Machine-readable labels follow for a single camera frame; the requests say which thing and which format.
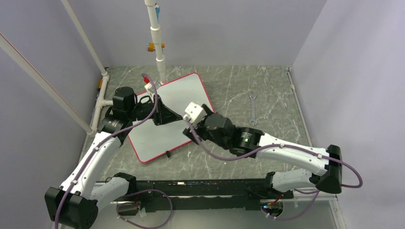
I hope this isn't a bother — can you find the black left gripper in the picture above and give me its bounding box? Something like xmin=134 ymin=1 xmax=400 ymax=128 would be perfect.
xmin=128 ymin=94 xmax=181 ymax=126

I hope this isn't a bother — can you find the red framed whiteboard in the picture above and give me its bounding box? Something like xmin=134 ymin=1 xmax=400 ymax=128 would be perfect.
xmin=128 ymin=73 xmax=215 ymax=163

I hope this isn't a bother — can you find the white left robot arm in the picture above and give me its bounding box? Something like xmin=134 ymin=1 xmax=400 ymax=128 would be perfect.
xmin=44 ymin=87 xmax=181 ymax=229

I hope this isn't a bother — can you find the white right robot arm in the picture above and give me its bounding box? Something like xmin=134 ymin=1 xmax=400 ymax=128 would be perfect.
xmin=183 ymin=103 xmax=343 ymax=198

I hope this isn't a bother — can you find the silver combination wrench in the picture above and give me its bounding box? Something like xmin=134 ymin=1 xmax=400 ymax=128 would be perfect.
xmin=249 ymin=91 xmax=257 ymax=125

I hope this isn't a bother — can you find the white slanted corner pipe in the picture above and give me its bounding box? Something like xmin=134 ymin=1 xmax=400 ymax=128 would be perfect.
xmin=61 ymin=0 xmax=112 ymax=136

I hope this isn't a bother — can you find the orange pipe clamp knob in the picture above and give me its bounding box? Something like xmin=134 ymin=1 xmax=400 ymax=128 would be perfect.
xmin=146 ymin=42 xmax=165 ymax=52

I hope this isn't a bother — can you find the white vertical pvc pipe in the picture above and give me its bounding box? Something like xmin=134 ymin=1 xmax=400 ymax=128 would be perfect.
xmin=144 ymin=0 xmax=167 ymax=84

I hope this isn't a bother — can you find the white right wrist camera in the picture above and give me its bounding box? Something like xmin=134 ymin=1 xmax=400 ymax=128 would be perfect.
xmin=182 ymin=102 xmax=207 ymax=127

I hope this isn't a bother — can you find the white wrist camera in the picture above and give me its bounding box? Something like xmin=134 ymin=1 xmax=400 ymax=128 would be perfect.
xmin=142 ymin=74 xmax=158 ymax=101
xmin=182 ymin=102 xmax=207 ymax=127

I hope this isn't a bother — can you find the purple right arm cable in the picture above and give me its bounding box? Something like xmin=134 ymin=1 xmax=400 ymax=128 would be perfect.
xmin=185 ymin=118 xmax=364 ymax=189

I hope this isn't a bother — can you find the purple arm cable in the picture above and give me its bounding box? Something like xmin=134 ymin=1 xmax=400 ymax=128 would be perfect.
xmin=53 ymin=73 xmax=159 ymax=229
xmin=185 ymin=118 xmax=364 ymax=189

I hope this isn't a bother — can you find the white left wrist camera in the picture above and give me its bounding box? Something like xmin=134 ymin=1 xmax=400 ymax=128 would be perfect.
xmin=142 ymin=74 xmax=158 ymax=101

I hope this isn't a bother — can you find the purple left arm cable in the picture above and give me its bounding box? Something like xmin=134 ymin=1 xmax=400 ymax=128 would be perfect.
xmin=53 ymin=73 xmax=159 ymax=229

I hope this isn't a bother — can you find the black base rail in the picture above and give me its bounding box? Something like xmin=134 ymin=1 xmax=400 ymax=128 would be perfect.
xmin=124 ymin=178 xmax=282 ymax=213

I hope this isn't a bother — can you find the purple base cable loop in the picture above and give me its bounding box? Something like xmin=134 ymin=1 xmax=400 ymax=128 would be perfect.
xmin=116 ymin=189 xmax=174 ymax=229

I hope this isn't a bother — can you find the white red wall trim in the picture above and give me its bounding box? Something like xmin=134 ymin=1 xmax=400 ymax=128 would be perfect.
xmin=0 ymin=33 xmax=96 ymax=136

